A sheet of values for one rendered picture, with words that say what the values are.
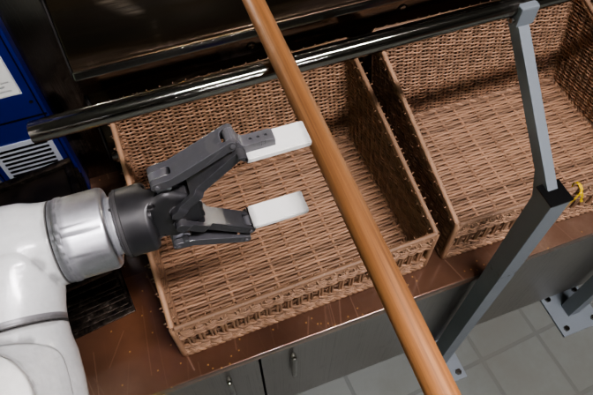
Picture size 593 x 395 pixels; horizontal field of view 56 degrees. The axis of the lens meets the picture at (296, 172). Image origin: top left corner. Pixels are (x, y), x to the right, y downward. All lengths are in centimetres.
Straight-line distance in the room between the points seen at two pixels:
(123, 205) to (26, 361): 16
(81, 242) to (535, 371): 155
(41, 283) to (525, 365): 155
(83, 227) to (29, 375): 14
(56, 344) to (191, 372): 62
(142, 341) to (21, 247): 67
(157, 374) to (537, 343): 119
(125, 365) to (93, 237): 66
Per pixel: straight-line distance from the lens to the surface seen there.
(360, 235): 58
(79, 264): 60
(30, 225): 60
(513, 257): 113
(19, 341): 58
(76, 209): 60
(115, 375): 122
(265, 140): 56
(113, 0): 112
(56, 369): 58
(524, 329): 194
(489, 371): 186
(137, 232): 59
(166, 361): 121
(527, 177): 147
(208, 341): 117
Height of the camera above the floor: 171
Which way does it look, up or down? 55 degrees down
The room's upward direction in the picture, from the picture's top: straight up
